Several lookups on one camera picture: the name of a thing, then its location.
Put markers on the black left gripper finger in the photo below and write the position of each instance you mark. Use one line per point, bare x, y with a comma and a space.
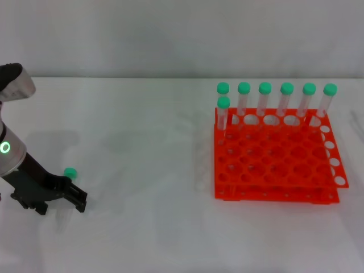
34, 206
76, 197

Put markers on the orange test tube rack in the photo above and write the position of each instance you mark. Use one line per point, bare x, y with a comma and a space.
270, 159

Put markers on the clear green-capped test tube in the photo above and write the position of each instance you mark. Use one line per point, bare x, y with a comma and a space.
223, 103
223, 87
287, 88
309, 88
244, 87
265, 87
70, 172
330, 89

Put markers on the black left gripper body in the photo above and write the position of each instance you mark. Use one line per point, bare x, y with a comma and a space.
37, 182

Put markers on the black silver wrist camera housing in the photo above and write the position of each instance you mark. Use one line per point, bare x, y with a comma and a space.
17, 82

